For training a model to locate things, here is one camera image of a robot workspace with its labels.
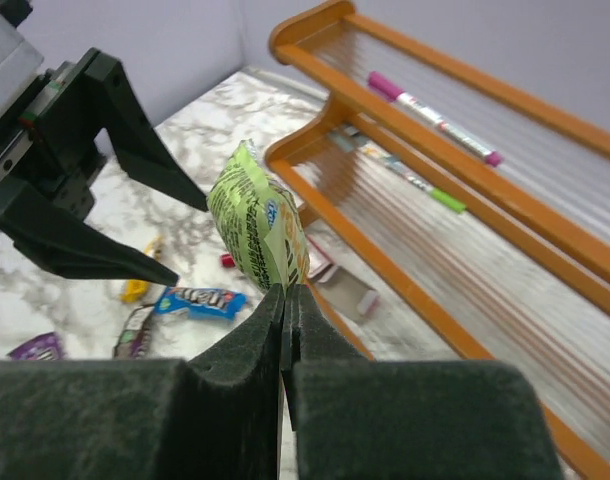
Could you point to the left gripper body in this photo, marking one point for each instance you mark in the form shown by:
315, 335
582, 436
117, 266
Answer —
57, 135

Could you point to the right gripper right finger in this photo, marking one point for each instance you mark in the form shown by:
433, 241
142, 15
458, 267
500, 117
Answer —
357, 418

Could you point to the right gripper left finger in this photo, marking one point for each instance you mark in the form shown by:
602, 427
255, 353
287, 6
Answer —
216, 416

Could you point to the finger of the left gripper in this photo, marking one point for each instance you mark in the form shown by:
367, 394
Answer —
139, 150
61, 244

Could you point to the green snack packet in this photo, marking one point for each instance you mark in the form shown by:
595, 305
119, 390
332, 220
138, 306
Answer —
258, 221

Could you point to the brown chocolate bar wrapper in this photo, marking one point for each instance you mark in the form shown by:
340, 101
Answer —
135, 337

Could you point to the blue M&M's packet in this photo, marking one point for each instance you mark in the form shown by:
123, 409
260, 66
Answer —
200, 303

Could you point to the purple M&M's packet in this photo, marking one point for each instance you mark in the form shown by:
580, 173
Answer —
46, 346

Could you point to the small red cylinder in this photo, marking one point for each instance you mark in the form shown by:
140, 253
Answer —
227, 261

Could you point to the red white card box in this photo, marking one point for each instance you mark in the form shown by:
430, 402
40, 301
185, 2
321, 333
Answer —
319, 261

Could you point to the wooden shelf rack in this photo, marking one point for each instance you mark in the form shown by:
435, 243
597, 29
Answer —
523, 275

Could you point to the green capped marker pen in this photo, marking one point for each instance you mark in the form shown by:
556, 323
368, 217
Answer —
375, 152

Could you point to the magenta marker pen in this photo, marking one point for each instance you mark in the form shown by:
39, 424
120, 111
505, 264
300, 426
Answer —
484, 152

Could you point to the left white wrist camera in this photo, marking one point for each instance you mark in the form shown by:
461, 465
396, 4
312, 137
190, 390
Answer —
19, 59

